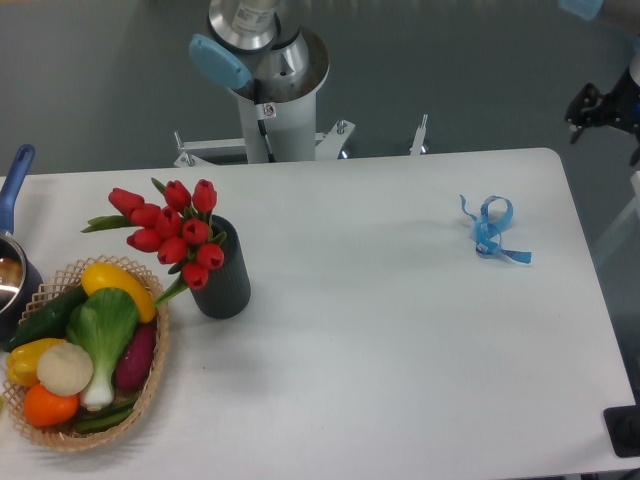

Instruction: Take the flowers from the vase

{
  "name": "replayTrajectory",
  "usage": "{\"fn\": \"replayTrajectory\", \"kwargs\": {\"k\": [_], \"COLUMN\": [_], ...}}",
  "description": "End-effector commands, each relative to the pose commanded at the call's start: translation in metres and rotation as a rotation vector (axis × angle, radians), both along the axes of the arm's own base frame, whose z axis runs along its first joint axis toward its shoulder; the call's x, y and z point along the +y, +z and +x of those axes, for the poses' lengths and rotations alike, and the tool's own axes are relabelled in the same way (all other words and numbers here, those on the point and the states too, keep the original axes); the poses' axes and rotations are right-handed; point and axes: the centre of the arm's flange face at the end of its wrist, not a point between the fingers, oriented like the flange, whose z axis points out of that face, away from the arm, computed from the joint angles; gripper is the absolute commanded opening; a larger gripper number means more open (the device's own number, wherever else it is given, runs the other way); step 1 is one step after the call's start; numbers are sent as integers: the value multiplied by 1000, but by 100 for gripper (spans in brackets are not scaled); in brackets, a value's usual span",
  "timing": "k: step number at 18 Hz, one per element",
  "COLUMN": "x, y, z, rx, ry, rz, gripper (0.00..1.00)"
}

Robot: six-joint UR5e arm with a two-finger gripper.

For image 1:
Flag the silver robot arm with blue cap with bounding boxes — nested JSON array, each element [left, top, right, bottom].
[[188, 1, 639, 167]]

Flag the blue ribbon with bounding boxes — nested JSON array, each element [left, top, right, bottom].
[[459, 194, 532, 265]]

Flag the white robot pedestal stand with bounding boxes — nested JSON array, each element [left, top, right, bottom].
[[172, 89, 430, 168]]

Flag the woven wicker basket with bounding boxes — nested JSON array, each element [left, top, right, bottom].
[[2, 255, 169, 452]]

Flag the green bok choy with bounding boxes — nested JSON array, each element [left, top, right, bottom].
[[66, 287, 139, 412]]

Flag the dark green cucumber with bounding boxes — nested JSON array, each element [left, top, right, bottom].
[[3, 286, 88, 352]]

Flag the yellow bell pepper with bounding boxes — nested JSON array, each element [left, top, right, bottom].
[[6, 338, 65, 387]]

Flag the white garlic bulb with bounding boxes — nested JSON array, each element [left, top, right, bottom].
[[36, 342, 94, 397]]

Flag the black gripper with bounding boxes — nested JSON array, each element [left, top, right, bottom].
[[564, 64, 639, 145]]

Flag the purple sweet potato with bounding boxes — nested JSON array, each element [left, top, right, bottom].
[[114, 325, 156, 391]]

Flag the dark pot with blue handle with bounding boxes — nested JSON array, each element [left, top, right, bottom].
[[1, 144, 42, 341]]

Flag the orange fruit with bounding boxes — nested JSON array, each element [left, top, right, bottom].
[[23, 383, 79, 427]]

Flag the black device at table edge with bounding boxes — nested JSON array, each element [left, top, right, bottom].
[[603, 405, 639, 458]]

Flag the red tulip bouquet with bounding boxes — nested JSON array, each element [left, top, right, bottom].
[[83, 179, 229, 306]]

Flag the dark grey ribbed vase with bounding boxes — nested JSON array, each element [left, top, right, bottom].
[[191, 215, 251, 320]]

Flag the green beans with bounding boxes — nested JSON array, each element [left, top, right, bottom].
[[72, 398, 137, 435]]

